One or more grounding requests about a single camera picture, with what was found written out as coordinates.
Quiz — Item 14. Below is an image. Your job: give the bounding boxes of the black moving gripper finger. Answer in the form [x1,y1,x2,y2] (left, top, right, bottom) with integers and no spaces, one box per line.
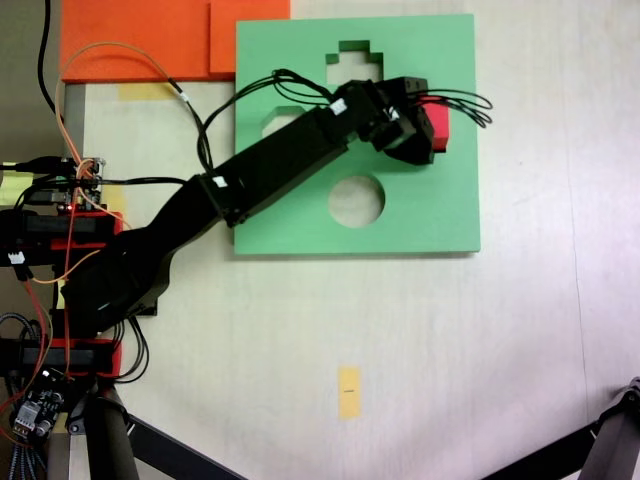
[409,106,435,147]

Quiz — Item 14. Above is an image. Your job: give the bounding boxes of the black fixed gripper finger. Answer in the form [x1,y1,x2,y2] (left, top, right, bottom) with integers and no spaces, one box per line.
[381,131,434,167]

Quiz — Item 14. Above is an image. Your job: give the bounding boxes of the red square block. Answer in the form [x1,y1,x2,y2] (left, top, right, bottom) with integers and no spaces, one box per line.
[424,103,452,155]

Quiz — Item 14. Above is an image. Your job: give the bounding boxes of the large orange foam block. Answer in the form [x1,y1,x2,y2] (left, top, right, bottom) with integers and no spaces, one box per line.
[59,0,212,84]

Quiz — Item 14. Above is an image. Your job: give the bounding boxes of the green shape sorting board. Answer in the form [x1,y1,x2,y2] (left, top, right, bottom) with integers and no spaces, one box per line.
[232,13,482,260]

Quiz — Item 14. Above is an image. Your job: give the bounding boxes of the yellow tape position marker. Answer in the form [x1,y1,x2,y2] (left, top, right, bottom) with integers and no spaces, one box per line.
[338,366,362,419]

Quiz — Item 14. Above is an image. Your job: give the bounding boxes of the wide yellow tape strip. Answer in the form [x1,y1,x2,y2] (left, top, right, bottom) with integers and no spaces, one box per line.
[118,83,175,102]

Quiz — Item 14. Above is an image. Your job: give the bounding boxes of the yellow tape beside controller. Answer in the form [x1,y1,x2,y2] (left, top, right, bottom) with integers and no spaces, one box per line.
[102,185,130,229]

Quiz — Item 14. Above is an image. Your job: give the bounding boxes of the motor controller circuit board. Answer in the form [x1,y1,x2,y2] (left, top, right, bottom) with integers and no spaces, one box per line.
[59,156,109,209]

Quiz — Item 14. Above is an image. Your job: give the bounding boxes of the black tripod leg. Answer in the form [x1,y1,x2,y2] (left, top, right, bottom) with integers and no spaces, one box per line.
[479,377,640,480]
[67,384,246,480]

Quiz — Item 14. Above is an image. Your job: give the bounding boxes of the red and black table clamp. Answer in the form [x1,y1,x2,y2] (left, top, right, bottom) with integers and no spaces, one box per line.
[0,209,125,251]
[0,338,124,379]

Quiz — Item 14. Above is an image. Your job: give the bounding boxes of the yellow sticky note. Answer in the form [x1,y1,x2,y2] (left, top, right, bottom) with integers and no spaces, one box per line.
[0,169,36,206]

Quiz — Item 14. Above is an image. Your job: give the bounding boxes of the small black power circuit board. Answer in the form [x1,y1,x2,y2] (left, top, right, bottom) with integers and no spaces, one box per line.
[9,368,69,446]

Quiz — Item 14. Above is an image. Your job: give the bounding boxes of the black gripper servo wire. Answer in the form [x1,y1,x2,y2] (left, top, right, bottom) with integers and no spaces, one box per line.
[417,89,494,129]

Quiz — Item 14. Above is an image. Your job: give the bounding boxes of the black wrist servo wire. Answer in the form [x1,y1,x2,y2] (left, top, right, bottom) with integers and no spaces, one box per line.
[197,68,346,174]

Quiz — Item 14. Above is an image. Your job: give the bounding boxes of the black wire with white tag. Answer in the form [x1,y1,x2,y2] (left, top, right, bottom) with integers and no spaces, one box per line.
[168,77,212,176]

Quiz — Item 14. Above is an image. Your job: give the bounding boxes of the thin orange wire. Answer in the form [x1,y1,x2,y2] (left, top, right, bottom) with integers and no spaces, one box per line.
[54,41,176,184]

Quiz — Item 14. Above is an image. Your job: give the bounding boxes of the grey metal post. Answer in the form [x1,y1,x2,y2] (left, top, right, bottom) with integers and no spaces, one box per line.
[64,83,87,157]

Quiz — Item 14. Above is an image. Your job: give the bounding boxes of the black base wire loop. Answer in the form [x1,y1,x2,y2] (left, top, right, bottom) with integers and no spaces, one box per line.
[115,317,152,384]

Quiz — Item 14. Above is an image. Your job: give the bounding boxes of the thick black cable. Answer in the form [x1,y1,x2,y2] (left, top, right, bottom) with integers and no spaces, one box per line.
[38,0,57,115]

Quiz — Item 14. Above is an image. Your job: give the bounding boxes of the black usb cable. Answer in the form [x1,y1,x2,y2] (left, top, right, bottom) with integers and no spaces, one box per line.
[0,156,65,176]

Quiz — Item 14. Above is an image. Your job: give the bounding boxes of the black power plug cable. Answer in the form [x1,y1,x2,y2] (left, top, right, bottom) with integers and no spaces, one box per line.
[0,187,69,206]

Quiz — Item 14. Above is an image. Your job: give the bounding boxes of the braided black white cable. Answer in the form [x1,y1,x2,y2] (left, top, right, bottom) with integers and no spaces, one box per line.
[7,442,49,480]

